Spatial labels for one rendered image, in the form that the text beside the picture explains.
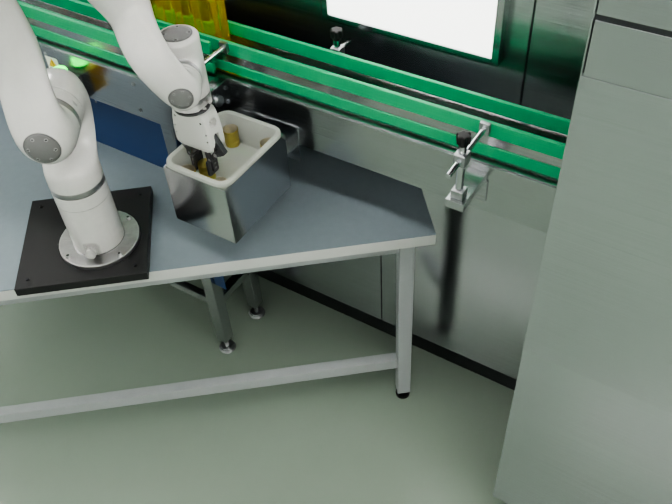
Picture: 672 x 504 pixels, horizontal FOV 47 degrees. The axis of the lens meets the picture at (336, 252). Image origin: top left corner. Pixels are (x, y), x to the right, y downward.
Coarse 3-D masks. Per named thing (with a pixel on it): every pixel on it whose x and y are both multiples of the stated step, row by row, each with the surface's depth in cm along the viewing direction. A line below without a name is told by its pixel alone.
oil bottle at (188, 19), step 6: (174, 0) 177; (180, 0) 176; (186, 0) 174; (174, 6) 178; (180, 6) 177; (186, 6) 176; (180, 12) 178; (186, 12) 177; (192, 12) 177; (180, 18) 180; (186, 18) 178; (192, 18) 178; (186, 24) 180; (192, 24) 179
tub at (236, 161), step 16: (224, 112) 177; (240, 128) 178; (256, 128) 175; (272, 128) 172; (224, 144) 180; (240, 144) 180; (256, 144) 178; (272, 144) 169; (176, 160) 168; (224, 160) 176; (240, 160) 176; (256, 160) 165; (192, 176) 162; (224, 176) 172
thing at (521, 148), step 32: (224, 64) 179; (256, 64) 174; (288, 64) 168; (320, 96) 169; (352, 96) 164; (384, 96) 159; (416, 128) 160; (448, 128) 156; (512, 128) 147; (512, 160) 152; (544, 160) 148
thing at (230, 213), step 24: (264, 120) 181; (288, 144) 181; (168, 168) 166; (264, 168) 170; (288, 168) 179; (192, 192) 167; (216, 192) 162; (240, 192) 165; (264, 192) 174; (192, 216) 173; (216, 216) 168; (240, 216) 168
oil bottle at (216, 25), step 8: (192, 0) 173; (200, 0) 172; (208, 0) 171; (216, 0) 173; (200, 8) 174; (208, 8) 172; (216, 8) 174; (224, 8) 177; (200, 16) 175; (208, 16) 174; (216, 16) 175; (224, 16) 178; (200, 24) 177; (208, 24) 176; (216, 24) 176; (224, 24) 179; (208, 32) 177; (216, 32) 177; (224, 32) 180
